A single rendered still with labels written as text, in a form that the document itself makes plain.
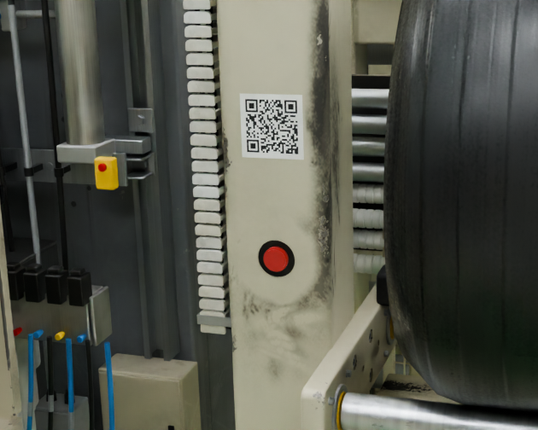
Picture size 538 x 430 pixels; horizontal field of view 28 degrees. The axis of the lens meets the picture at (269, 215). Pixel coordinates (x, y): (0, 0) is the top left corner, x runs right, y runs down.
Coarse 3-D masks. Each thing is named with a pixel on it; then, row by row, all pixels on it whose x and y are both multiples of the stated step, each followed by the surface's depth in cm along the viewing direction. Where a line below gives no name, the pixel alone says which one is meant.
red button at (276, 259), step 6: (270, 252) 127; (276, 252) 126; (282, 252) 126; (264, 258) 127; (270, 258) 127; (276, 258) 127; (282, 258) 126; (288, 258) 127; (270, 264) 127; (276, 264) 127; (282, 264) 126; (276, 270) 127
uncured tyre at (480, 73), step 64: (448, 0) 100; (512, 0) 98; (448, 64) 97; (512, 64) 96; (448, 128) 97; (512, 128) 95; (384, 192) 103; (448, 192) 97; (512, 192) 95; (448, 256) 99; (512, 256) 97; (448, 320) 102; (512, 320) 100; (448, 384) 111; (512, 384) 107
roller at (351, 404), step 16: (352, 400) 122; (368, 400) 121; (384, 400) 121; (400, 400) 121; (416, 400) 121; (336, 416) 121; (352, 416) 121; (368, 416) 120; (384, 416) 120; (400, 416) 119; (416, 416) 119; (432, 416) 118; (448, 416) 118; (464, 416) 117; (480, 416) 117; (496, 416) 117; (512, 416) 116; (528, 416) 116
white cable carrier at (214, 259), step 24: (192, 0) 123; (216, 24) 127; (192, 48) 124; (192, 72) 125; (216, 72) 125; (192, 96) 126; (216, 96) 126; (216, 120) 129; (192, 144) 128; (216, 144) 127; (192, 168) 128; (216, 168) 128; (216, 192) 128; (216, 216) 129; (216, 240) 130; (216, 264) 131; (216, 288) 132; (216, 312) 133
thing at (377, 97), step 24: (360, 96) 160; (384, 96) 159; (360, 120) 161; (384, 120) 159; (360, 144) 162; (384, 144) 161; (360, 168) 163; (360, 192) 165; (360, 216) 165; (360, 240) 167; (360, 264) 167
